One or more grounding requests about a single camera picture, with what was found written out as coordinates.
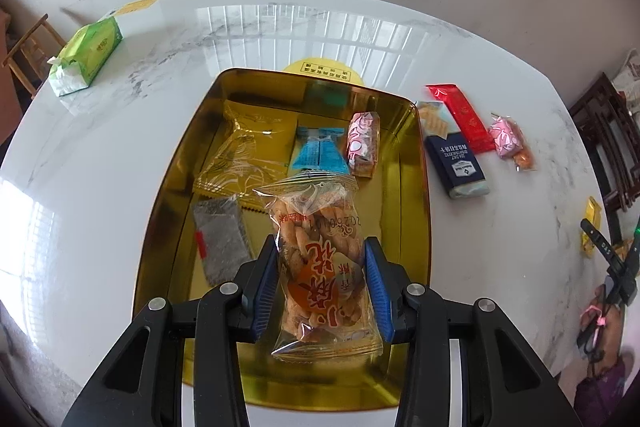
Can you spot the gold tin box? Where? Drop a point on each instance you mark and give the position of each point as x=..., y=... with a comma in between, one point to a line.
x=170, y=217

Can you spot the person's right hand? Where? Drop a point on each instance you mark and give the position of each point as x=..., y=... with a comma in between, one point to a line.
x=607, y=332

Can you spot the folded newspaper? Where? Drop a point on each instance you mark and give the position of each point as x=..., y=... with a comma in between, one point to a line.
x=631, y=72

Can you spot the blue snack packet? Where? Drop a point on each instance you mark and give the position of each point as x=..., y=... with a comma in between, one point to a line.
x=320, y=154

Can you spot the person's right forearm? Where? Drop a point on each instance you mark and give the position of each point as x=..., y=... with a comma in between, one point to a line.
x=602, y=394

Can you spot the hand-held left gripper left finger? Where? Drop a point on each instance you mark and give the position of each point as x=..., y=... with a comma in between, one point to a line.
x=265, y=292

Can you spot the dark blue cracker packet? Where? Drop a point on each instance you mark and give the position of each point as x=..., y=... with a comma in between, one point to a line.
x=457, y=167

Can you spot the green tissue pack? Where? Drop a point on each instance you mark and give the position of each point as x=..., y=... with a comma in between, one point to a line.
x=90, y=47

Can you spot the gold foil snack packet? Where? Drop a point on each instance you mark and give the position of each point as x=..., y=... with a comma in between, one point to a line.
x=592, y=209
x=245, y=147

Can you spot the silver foil snack packet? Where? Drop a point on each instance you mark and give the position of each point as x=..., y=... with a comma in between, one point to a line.
x=220, y=237

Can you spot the pink candy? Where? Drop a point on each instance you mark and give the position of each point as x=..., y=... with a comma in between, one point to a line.
x=362, y=142
x=506, y=136

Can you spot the dark wooden side table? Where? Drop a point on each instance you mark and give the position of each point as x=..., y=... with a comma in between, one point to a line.
x=600, y=107

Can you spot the round yellow table sticker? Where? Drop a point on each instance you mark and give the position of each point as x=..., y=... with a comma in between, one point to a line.
x=322, y=68

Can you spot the red snack packet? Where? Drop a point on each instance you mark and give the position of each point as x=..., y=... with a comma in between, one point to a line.
x=462, y=114

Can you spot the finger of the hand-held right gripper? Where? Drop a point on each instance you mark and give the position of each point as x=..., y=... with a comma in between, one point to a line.
x=602, y=247

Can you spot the clear twisted dough snack packet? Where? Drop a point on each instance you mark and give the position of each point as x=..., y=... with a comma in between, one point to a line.
x=320, y=227

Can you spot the orange twisted dough snack packet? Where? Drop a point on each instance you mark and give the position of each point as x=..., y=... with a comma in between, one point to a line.
x=525, y=161

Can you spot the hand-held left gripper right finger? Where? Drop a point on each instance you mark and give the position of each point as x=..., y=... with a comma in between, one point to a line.
x=380, y=297

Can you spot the brown wooden chair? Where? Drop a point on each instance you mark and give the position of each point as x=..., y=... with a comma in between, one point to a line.
x=35, y=39

